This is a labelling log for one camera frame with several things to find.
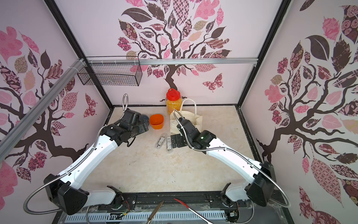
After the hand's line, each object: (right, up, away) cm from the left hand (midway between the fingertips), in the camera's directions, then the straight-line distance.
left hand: (140, 129), depth 78 cm
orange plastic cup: (+4, +4, +30) cm, 31 cm away
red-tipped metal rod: (+30, -41, -9) cm, 52 cm away
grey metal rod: (+10, -43, -7) cm, 45 cm away
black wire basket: (-22, +39, +16) cm, 48 cm away
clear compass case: (+10, -9, +19) cm, 23 cm away
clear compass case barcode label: (+15, -11, +16) cm, 25 cm away
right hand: (+22, -4, -2) cm, 22 cm away
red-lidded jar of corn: (+18, +20, +25) cm, 37 cm away
